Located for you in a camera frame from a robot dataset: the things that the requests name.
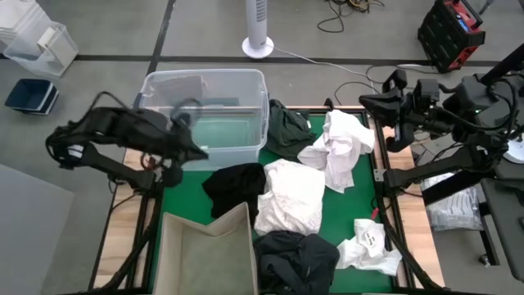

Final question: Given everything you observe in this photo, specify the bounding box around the clear storage container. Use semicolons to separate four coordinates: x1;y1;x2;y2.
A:
2;20;79;79

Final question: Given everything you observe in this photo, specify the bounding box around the black side table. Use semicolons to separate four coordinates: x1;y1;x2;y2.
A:
421;157;524;284

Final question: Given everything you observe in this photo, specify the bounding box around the dark green garment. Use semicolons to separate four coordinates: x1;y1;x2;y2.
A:
265;98;318;161

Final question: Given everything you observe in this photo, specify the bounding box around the white tower fan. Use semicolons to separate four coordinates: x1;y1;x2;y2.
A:
241;0;275;60

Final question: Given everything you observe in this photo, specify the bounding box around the black floor cable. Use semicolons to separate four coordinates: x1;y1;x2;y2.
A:
333;64;386;107

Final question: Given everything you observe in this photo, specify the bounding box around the small white labelled garment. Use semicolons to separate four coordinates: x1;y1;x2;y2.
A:
335;218;404;277

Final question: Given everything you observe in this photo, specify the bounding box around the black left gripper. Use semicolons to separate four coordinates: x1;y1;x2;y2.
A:
161;110;210;165

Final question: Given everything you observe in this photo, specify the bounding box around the dark blue bin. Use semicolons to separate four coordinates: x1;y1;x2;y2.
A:
4;78;60;116

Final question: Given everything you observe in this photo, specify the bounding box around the green table mat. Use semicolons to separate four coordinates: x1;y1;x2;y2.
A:
149;113;394;294

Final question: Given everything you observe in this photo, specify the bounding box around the white lace garment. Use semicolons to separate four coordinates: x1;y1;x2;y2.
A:
253;158;328;238

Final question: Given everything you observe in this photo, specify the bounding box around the small black garment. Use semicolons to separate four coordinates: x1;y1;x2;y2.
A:
201;162;268;226

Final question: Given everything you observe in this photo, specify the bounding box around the white fan cable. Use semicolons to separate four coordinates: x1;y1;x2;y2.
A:
272;46;384;98

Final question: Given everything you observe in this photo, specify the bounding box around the black and yellow cable bundle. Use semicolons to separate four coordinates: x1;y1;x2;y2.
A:
317;0;386;34

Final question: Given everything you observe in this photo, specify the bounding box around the beige fabric bin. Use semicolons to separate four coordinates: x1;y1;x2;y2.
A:
151;202;260;295

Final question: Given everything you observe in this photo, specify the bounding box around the red and black toolbox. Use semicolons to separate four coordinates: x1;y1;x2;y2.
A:
417;0;487;74

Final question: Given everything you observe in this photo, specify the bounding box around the clear plastic bag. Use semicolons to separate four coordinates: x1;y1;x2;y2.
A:
421;171;485;233

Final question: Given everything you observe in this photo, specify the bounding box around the white round device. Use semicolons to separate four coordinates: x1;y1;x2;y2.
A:
502;138;524;165

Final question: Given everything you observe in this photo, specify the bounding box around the black diagonal pole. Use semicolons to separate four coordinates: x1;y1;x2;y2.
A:
478;43;524;87

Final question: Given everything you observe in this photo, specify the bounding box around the black aluminium table frame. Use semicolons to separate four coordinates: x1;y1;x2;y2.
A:
88;105;445;295

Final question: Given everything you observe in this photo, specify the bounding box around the white cardboard box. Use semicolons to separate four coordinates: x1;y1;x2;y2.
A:
37;26;78;69

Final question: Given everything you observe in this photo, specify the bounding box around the large black garment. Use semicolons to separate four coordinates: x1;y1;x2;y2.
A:
253;229;341;295

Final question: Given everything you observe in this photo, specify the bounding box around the clear plastic storage bin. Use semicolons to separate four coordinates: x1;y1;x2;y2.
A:
137;68;270;171

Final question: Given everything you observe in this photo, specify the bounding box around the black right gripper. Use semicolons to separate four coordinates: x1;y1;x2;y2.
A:
359;68;443;153

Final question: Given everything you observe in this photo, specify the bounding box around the stack of clear containers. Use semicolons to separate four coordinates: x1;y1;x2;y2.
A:
0;0;52;44

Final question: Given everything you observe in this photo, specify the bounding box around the white shirt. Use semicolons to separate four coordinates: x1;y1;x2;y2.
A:
297;109;376;194

